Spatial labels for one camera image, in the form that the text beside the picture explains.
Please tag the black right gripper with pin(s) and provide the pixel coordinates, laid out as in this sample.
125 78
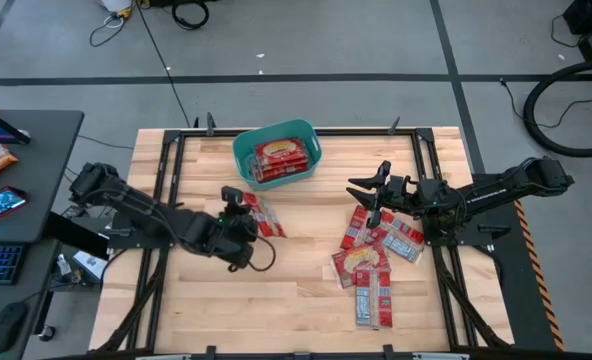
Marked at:
426 200

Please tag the black aluminium table frame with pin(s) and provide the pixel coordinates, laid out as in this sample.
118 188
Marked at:
356 132

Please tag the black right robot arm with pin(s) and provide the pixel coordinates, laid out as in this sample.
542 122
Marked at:
501 187

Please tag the black computer mouse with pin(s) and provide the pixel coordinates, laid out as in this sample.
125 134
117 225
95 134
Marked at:
7 327

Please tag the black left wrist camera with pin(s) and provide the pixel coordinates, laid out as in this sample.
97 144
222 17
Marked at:
232 195

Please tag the red popcorn bag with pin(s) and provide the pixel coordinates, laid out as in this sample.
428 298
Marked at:
281 175
361 260
353 230
266 220
403 242
373 300
281 148
283 164

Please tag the black platform hazard stripe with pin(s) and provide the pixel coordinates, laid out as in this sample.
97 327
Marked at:
521 280

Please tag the white box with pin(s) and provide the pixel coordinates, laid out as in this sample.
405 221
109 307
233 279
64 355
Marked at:
90 264

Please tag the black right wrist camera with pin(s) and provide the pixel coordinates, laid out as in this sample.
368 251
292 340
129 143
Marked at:
400 186

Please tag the white bucket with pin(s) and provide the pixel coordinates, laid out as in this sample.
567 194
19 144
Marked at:
116 4

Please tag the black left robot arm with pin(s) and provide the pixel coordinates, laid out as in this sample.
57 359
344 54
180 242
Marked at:
141 205

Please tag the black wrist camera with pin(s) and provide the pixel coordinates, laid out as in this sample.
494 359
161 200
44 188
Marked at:
232 195
400 186

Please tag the black desk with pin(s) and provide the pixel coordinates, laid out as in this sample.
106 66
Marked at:
41 165

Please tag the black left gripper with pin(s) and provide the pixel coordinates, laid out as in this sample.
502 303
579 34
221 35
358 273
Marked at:
236 230

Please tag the teal plastic basket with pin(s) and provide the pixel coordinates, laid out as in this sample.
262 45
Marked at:
243 155

